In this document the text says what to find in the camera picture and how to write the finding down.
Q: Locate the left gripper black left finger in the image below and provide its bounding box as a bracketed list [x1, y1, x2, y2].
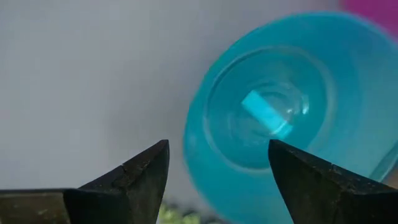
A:
[0, 139, 170, 224]

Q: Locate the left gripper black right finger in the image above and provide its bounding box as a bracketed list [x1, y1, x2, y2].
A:
[268, 139, 398, 224]

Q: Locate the magenta plastic bowl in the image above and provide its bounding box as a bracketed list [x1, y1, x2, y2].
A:
[340, 0, 398, 35]

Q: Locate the green succulent plant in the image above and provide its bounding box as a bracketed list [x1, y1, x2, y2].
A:
[157, 202, 218, 224]

